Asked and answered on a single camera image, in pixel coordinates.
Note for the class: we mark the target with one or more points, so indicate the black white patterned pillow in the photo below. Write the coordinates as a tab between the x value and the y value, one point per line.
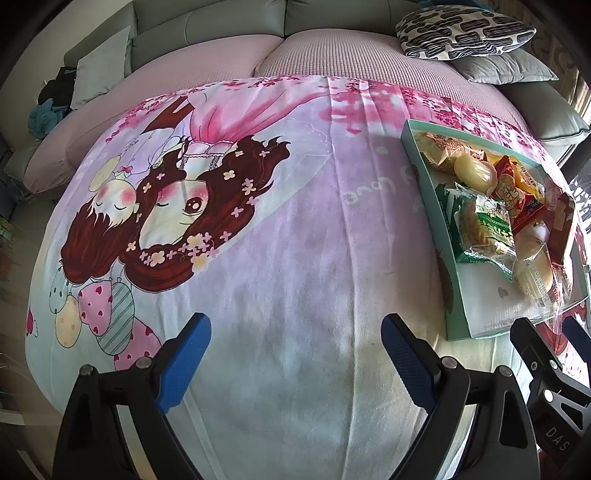
461	32

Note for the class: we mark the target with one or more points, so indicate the pink cartoon printed blanket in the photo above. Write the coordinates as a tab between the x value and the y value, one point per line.
300	230

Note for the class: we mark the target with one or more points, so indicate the teal cloth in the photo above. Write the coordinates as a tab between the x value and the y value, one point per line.
46	120

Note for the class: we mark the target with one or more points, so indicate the clear bread packet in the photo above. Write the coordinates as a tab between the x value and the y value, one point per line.
533	272

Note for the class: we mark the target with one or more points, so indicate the dark clothes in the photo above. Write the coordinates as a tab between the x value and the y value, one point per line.
57	87

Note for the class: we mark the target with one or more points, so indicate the beige orange roll packet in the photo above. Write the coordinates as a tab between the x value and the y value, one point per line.
434	145

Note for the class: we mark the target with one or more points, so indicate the teal shallow box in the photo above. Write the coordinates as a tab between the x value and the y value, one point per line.
489	304

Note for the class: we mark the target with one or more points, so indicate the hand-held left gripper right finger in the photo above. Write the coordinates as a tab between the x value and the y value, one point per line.
408	360

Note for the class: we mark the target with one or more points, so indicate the grey sofa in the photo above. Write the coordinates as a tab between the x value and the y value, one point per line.
207	37

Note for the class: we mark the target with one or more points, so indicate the red foil packet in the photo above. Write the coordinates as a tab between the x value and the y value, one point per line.
563	221

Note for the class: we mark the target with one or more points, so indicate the pink sofa cover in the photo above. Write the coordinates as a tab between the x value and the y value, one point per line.
332	50

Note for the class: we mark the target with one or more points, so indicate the red cartoon snack packet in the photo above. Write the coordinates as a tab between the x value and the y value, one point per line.
508	191

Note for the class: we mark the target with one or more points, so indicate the pale yellow bun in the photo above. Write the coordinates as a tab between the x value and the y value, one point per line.
473	173

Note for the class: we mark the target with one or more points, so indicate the grey pillow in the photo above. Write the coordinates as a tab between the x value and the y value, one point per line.
512	69

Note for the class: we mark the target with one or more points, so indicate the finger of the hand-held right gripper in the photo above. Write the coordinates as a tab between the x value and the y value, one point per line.
577	330
535	350

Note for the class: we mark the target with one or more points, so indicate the white green cracker packet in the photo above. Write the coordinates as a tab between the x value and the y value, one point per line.
489	226

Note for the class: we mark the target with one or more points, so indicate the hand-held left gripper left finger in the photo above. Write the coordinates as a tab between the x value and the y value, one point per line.
184	360

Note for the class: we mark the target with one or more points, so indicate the pale green pillow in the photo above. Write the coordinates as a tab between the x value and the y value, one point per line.
99	69

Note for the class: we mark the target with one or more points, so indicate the yellow biscuit packet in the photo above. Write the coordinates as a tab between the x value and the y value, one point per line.
530	177

